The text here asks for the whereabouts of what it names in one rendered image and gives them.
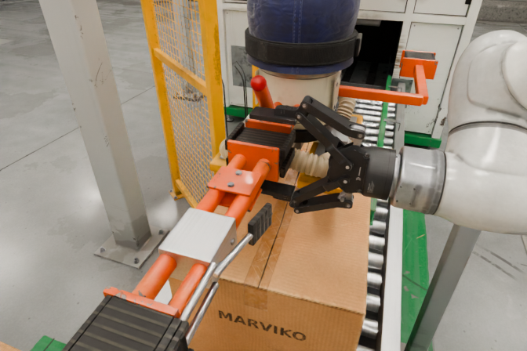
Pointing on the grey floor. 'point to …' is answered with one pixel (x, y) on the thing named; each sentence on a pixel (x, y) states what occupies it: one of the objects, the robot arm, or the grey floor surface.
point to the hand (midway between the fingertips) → (259, 151)
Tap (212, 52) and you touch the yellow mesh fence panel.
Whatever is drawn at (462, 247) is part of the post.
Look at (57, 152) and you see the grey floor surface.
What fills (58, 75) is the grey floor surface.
